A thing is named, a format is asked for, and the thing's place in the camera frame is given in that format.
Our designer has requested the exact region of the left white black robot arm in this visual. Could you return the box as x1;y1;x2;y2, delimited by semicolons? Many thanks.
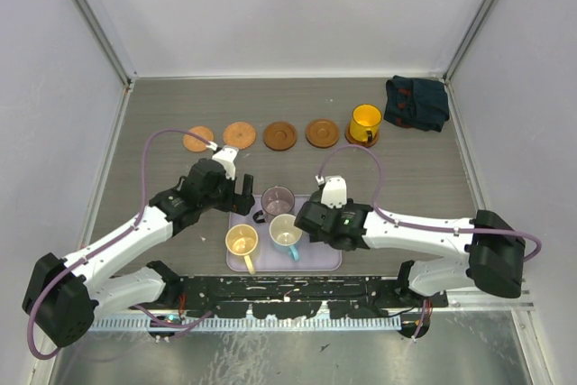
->
23;159;255;348

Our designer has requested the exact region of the wooden coaster back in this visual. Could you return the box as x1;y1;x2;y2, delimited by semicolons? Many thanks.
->
306;118;340;149

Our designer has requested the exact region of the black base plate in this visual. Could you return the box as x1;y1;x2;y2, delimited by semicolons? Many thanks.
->
128;274;450;319

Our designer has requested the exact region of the aluminium rail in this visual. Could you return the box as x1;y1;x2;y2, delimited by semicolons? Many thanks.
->
98;274;536;315

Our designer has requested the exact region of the cream yellow cup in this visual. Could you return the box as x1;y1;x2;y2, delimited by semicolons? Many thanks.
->
225;224;259;275

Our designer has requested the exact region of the dark wooden coaster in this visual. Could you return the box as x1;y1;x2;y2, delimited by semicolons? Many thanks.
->
263;121;298;151

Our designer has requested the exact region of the lilac plastic tray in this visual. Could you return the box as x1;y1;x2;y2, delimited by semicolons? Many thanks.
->
229;195;342;273

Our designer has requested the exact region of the purple translucent cup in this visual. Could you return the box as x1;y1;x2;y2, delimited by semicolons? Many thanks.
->
252;186;295;224

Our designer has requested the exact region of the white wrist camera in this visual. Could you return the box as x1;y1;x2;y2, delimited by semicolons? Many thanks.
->
212;145;239;180
316;175;348;209

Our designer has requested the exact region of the woven rattan coaster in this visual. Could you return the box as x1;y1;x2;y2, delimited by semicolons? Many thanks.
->
183;125;215;152
223;122;257;150

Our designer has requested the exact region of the grey slotted cable duct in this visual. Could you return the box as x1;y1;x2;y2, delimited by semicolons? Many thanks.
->
89;314;401;333

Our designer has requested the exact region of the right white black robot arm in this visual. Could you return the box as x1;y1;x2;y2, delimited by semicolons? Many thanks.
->
295;200;526;307

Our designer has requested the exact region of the white cup blue handle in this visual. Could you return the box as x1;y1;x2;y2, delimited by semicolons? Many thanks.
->
269;214;302;261

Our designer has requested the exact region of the dark blue folded cloth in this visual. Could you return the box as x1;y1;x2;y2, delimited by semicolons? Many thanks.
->
383;76;450;133

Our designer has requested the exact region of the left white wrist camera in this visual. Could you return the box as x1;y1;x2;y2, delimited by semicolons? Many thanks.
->
212;145;239;180

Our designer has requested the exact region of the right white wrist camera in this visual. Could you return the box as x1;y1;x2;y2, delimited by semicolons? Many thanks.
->
316;175;348;209

